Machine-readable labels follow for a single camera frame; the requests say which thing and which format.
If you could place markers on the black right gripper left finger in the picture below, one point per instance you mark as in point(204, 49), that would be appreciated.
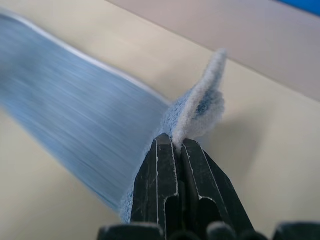
point(155, 180)

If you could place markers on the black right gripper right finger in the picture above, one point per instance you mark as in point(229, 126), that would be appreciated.
point(210, 185)

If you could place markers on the light blue towel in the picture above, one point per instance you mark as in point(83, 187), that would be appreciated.
point(75, 105)

